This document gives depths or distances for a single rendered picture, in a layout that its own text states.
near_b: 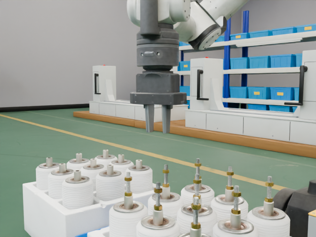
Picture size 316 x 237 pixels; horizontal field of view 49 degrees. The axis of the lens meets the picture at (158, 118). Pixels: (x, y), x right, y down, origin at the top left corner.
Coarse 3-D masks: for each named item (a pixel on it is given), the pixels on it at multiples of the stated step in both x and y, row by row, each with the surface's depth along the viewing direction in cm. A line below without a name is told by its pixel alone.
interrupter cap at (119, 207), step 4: (116, 204) 86; (120, 204) 86; (136, 204) 86; (140, 204) 86; (116, 208) 83; (120, 208) 83; (124, 208) 84; (132, 208) 84; (136, 208) 83; (140, 208) 83; (120, 212) 81; (124, 212) 81; (128, 212) 81; (132, 212) 81
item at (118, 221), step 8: (112, 208) 84; (144, 208) 84; (112, 216) 82; (120, 216) 81; (128, 216) 80; (136, 216) 81; (144, 216) 82; (112, 224) 82; (120, 224) 81; (128, 224) 80; (136, 224) 81; (112, 232) 82; (120, 232) 81; (128, 232) 81
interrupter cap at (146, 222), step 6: (150, 216) 78; (168, 216) 78; (144, 222) 75; (150, 222) 76; (168, 222) 75; (174, 222) 75; (150, 228) 72; (156, 228) 72; (162, 228) 72; (168, 228) 72
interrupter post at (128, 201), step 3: (132, 195) 85; (126, 198) 84; (129, 198) 84; (132, 198) 84; (126, 201) 84; (129, 201) 84; (132, 201) 84; (126, 204) 84; (129, 204) 84; (132, 204) 84; (126, 207) 84; (129, 207) 84; (132, 207) 84
